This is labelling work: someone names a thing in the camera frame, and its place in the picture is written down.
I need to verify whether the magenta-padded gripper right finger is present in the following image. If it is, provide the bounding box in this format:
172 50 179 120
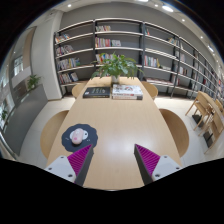
133 143 183 186

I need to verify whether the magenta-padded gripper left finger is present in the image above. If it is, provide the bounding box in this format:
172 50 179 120
44 143 95 187

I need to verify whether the pale pink computer mouse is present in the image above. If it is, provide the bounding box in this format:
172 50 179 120
70 128 85 146

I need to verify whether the dark cartoon-eyed mouse pad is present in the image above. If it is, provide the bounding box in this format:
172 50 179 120
61 123 99 154

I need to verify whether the round-backed wooden chair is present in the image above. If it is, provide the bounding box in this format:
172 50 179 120
40 109 70 160
159 108 190 158
71 82 88 99
141 80 159 101

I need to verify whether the white book with red-lettered spine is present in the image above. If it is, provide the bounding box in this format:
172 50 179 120
111 93 144 101

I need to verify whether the black book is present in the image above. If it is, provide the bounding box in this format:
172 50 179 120
82 86 111 99

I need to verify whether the group of slatted wooden chairs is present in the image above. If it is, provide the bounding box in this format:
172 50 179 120
184 92 224 154

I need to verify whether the white book with printed cover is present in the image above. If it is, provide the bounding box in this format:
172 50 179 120
112 83 144 96

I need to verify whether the wooden side table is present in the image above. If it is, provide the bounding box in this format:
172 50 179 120
196 90 224 116

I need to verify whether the small green floor plant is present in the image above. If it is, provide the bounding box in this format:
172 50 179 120
26 74 43 92

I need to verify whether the green potted plant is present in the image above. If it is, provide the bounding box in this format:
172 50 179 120
90 52 144 84

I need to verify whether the grey bookshelf unit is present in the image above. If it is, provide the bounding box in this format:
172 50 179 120
53 17 224 100

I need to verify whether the group of ceiling lights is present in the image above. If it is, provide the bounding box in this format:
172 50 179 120
66 0 216 54

